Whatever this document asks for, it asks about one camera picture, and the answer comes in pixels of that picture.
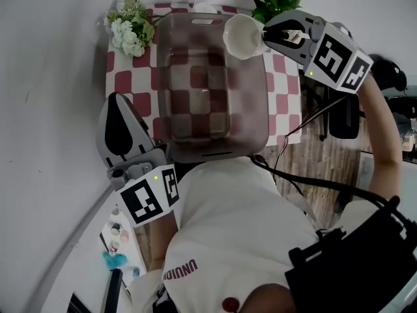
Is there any white round container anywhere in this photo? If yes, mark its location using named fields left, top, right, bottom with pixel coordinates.
left=194, top=2, right=218, bottom=14

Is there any black window frame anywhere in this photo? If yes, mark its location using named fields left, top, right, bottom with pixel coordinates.
left=66, top=267, right=124, bottom=313

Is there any blue cloth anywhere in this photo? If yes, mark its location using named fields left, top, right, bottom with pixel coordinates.
left=102, top=252, right=128, bottom=271

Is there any translucent grey plastic tub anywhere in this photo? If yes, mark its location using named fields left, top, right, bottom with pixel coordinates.
left=156, top=11, right=270, bottom=164

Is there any red round pendant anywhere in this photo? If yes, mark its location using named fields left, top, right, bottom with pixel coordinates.
left=222, top=297, right=240, bottom=313

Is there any person's right forearm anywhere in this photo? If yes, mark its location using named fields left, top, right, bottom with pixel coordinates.
left=356, top=73, right=404, bottom=205

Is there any white flower bouquet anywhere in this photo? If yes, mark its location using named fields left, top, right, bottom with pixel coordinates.
left=103, top=0, right=157, bottom=58

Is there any black office chair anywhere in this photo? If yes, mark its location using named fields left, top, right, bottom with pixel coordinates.
left=321, top=53, right=408, bottom=142

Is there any person's white shirt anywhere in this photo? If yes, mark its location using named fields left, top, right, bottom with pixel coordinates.
left=128, top=156, right=379, bottom=313

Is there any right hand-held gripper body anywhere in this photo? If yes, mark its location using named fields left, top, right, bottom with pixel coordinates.
left=302, top=15, right=375, bottom=95

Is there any black shoulder pack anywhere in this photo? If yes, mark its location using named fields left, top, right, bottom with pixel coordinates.
left=285, top=207, right=417, bottom=313

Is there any red white checkered tablecloth table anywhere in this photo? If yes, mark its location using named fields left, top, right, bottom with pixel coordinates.
left=104, top=2, right=302, bottom=147

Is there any thick black cable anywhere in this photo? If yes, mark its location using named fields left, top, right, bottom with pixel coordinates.
left=249, top=153, right=408, bottom=228

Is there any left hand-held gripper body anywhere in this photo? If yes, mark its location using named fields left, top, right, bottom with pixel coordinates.
left=106, top=143, right=181, bottom=229

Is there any person's left forearm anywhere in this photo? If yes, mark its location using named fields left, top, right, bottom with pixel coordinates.
left=148, top=212, right=179, bottom=272

